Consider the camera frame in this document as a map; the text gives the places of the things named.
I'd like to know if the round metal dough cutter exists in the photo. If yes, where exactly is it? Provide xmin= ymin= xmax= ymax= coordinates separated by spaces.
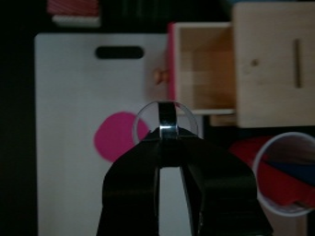
xmin=132 ymin=100 xmax=200 ymax=146

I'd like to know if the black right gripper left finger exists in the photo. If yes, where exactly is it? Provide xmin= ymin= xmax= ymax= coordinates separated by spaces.
xmin=96 ymin=128 xmax=162 ymax=236

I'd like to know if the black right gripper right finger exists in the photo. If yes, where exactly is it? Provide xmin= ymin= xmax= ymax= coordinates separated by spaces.
xmin=177 ymin=126 xmax=276 ymax=236

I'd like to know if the blue toy block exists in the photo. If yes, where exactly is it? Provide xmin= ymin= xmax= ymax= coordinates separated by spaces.
xmin=268 ymin=159 xmax=315 ymax=186

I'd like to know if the wooden drawer with pink front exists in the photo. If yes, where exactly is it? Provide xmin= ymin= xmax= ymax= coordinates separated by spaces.
xmin=153 ymin=21 xmax=237 ymax=116

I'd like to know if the pink flat dough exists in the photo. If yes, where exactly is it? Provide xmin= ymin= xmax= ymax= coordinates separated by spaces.
xmin=92 ymin=112 xmax=150 ymax=163

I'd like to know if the red toy block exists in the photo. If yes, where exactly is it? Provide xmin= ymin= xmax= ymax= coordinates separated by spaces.
xmin=228 ymin=136 xmax=315 ymax=208

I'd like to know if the white cutting board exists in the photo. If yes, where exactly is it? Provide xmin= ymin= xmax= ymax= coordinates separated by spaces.
xmin=33 ymin=32 xmax=204 ymax=236

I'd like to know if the light wooden cabinet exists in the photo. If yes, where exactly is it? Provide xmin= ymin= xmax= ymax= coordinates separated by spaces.
xmin=209 ymin=1 xmax=315 ymax=129

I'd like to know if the red and white striped box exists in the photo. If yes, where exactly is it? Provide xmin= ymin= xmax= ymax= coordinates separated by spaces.
xmin=45 ymin=0 xmax=102 ymax=29

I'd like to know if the clear plastic cup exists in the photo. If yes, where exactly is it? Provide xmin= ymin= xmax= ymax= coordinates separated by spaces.
xmin=251 ymin=132 xmax=315 ymax=236

